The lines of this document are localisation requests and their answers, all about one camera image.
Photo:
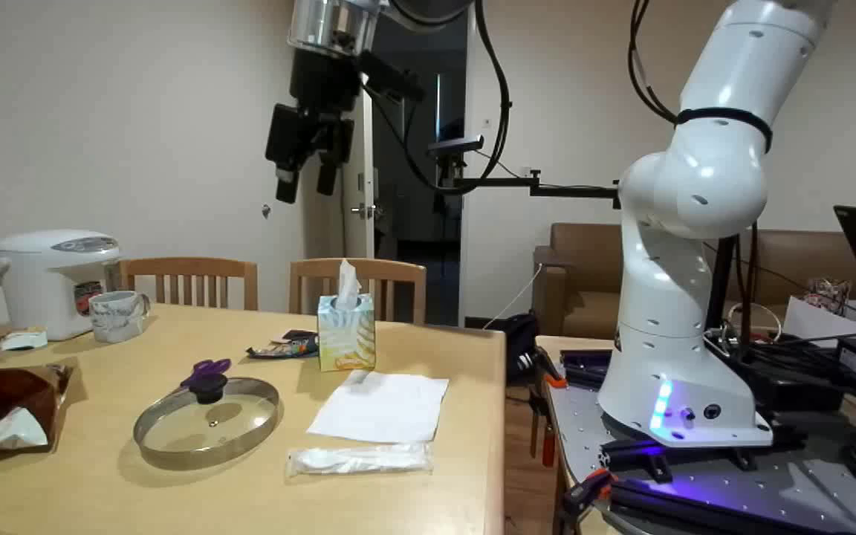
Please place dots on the wooden chair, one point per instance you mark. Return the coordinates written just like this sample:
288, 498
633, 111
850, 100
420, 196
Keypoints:
193, 279
401, 290

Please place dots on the grey robot mounting table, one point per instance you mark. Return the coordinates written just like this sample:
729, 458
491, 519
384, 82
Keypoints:
787, 490

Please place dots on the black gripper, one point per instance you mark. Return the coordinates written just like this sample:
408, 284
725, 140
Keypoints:
326, 91

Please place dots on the glass pot lid purple knob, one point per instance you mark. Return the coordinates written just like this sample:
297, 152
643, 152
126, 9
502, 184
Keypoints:
211, 418

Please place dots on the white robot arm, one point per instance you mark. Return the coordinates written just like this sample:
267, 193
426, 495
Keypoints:
707, 184

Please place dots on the right wooden chair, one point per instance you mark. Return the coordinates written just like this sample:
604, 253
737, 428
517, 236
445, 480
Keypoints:
401, 290

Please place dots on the left wooden chair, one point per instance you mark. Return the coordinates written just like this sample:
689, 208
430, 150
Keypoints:
193, 279

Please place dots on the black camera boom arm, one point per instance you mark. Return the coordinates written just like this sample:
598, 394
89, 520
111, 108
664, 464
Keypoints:
453, 152

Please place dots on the crumpled clear plastic cup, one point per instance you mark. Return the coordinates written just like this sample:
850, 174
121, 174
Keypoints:
118, 315

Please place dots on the brown paper bag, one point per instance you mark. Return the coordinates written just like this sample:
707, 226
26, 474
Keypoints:
41, 389

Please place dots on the white electric water boiler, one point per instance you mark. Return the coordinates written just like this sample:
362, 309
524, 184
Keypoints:
53, 273

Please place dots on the clear plastic packet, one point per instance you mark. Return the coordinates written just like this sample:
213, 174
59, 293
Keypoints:
353, 461

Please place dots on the small white wrapper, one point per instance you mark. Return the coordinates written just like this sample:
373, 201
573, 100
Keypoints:
26, 339

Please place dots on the white paper napkin on table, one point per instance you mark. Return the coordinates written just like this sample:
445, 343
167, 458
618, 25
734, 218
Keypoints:
383, 409

